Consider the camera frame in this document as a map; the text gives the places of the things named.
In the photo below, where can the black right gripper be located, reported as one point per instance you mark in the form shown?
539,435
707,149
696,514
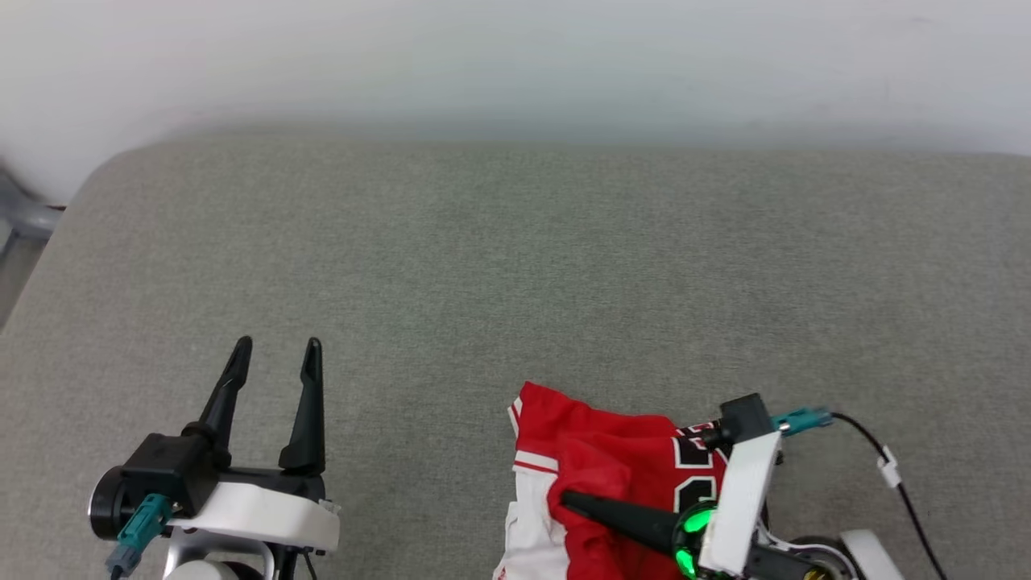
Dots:
694,532

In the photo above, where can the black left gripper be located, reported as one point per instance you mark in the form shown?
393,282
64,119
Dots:
109,507

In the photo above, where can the red white basketball jersey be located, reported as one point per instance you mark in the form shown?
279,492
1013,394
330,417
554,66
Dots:
596,459

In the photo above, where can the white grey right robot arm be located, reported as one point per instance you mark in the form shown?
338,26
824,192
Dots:
830,560

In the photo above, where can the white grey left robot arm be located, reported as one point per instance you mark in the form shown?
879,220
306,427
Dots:
209,564

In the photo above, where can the grey fabric sofa seat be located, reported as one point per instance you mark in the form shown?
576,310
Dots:
564,282

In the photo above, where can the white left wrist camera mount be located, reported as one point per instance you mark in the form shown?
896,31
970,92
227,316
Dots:
258,511

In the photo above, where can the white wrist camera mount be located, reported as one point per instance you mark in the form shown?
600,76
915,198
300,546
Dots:
258,511
741,499

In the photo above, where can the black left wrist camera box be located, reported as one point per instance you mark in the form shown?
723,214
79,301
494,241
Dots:
169,471

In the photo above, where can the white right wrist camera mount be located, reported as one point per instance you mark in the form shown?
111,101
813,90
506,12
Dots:
741,499

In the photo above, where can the teal left camera connector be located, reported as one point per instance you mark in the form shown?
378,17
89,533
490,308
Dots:
138,528

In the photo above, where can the teal camera connector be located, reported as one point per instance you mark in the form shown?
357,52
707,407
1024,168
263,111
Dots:
138,528
801,420

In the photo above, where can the teal right camera connector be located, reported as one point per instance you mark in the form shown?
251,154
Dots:
801,420

